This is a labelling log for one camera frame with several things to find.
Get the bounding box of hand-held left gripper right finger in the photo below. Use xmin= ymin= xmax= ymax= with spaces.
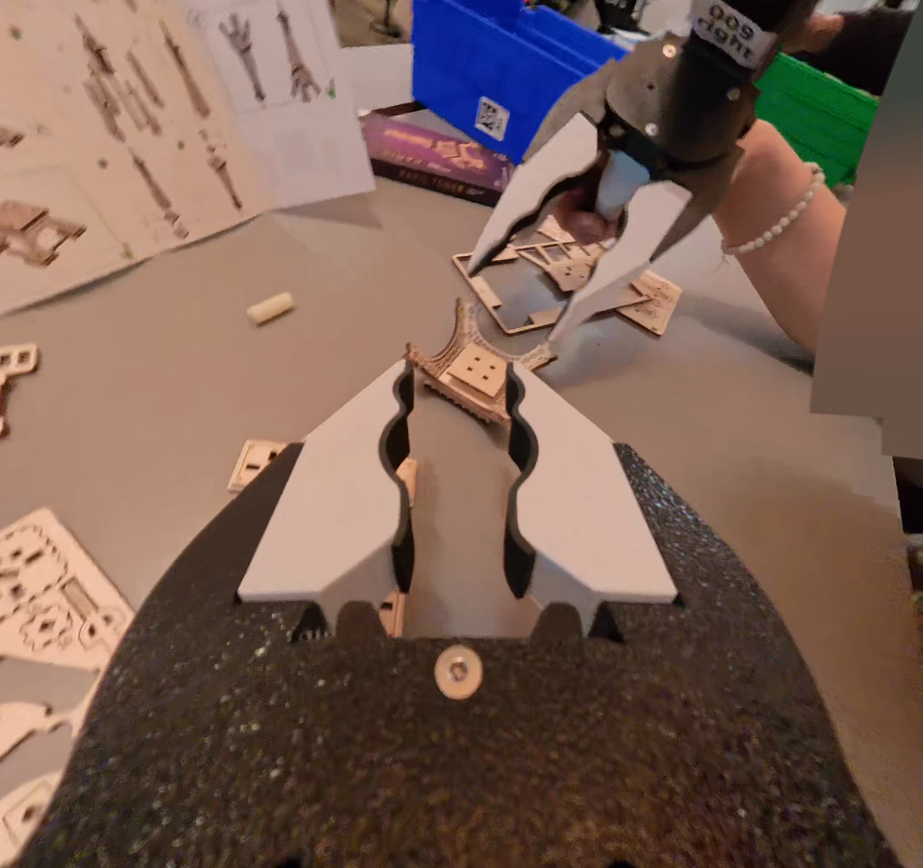
xmin=502 ymin=363 xmax=680 ymax=637

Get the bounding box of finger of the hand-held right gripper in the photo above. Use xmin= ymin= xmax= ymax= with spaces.
xmin=467 ymin=116 xmax=605 ymax=279
xmin=547 ymin=177 xmax=695 ymax=348

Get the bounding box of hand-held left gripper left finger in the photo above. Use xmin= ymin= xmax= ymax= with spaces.
xmin=237 ymin=359 xmax=416 ymax=631

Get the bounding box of wooden tower base model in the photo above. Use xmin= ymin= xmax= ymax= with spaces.
xmin=405 ymin=298 xmax=560 ymax=428

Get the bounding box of grey desk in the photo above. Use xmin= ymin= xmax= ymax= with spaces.
xmin=0 ymin=176 xmax=910 ymax=868

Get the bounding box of person's right hand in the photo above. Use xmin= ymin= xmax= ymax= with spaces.
xmin=712 ymin=120 xmax=824 ymax=247

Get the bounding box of plywood sheet with tower parts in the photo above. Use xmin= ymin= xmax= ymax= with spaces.
xmin=453 ymin=215 xmax=682 ymax=337

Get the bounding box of purple puzzle box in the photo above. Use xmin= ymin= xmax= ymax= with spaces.
xmin=361 ymin=112 xmax=516 ymax=207

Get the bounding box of blue plastic bin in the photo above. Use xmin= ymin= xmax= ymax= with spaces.
xmin=411 ymin=0 xmax=632 ymax=165

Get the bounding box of stack of green bins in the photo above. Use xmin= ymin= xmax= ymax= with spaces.
xmin=753 ymin=53 xmax=881 ymax=187

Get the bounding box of laser-cut plywood parts sheet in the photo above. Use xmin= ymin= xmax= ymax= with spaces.
xmin=0 ymin=507 xmax=137 ymax=865

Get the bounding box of folded assembly instruction booklet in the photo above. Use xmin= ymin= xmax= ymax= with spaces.
xmin=0 ymin=0 xmax=376 ymax=317

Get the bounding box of pearl bracelet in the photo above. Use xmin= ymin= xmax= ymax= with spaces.
xmin=721 ymin=163 xmax=827 ymax=257

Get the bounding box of wooden diamond-hole frame piece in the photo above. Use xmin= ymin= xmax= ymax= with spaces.
xmin=0 ymin=343 xmax=40 ymax=440

